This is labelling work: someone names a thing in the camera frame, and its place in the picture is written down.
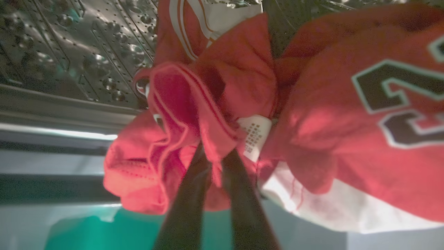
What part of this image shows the red and white garment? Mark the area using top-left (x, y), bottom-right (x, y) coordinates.
top-left (103, 0), bottom-right (444, 234)

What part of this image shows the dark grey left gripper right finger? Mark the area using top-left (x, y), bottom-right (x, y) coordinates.
top-left (221, 149), bottom-right (281, 250)

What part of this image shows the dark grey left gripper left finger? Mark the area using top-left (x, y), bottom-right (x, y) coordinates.
top-left (153, 141), bottom-right (212, 250)

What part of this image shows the white front-load washing machine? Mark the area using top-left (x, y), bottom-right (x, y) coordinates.
top-left (0, 0), bottom-right (444, 250)

